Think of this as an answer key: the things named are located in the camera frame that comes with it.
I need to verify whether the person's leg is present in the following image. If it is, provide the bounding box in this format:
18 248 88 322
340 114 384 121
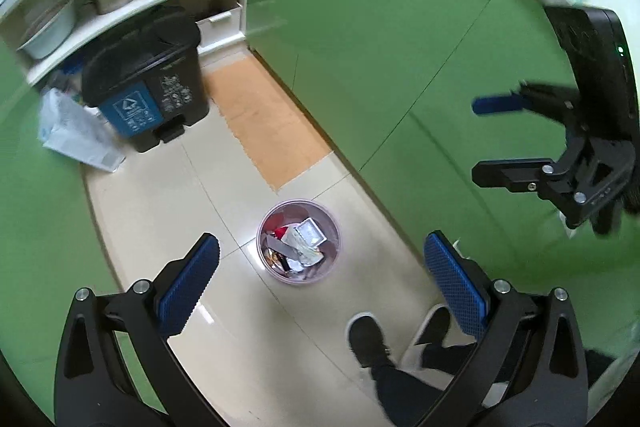
419 341 481 380
370 359 453 427

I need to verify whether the orange floor mat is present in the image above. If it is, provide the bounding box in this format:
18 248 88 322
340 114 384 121
202 52 334 194

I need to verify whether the pale metal basin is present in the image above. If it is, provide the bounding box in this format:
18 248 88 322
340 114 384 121
17 0 78 59

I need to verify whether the person's right leg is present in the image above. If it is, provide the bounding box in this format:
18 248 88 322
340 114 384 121
419 341 481 380

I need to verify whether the black pedal bin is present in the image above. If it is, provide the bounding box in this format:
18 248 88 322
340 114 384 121
81 5 211 154

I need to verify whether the white plastic box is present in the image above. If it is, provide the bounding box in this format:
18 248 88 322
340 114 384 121
292 217 328 249

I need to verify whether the pink wastebasket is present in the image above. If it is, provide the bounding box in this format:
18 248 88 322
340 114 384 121
256 200 342 284

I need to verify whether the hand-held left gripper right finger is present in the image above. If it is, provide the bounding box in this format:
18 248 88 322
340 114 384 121
415 230 589 427

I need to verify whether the black left shoe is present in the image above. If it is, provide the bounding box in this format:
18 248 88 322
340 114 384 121
346 313 396 370

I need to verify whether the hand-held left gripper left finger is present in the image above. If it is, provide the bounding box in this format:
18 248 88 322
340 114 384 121
54 232 221 427

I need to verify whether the white printed snack wrapper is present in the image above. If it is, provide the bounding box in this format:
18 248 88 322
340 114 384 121
290 244 326 266

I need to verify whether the person's left leg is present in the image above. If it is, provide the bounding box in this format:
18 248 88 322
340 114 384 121
370 359 453 427

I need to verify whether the black right shoe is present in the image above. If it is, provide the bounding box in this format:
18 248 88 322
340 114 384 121
402 304 452 360

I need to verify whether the black shoe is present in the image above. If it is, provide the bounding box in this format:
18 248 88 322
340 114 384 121
346 313 396 370
402 304 452 360

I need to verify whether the white plastic bag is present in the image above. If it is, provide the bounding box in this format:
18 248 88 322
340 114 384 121
39 88 127 172

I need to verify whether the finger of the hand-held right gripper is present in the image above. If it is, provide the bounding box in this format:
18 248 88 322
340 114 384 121
471 131 637 236
471 81 584 128

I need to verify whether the green cabinet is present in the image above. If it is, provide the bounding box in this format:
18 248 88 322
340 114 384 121
241 0 640 365

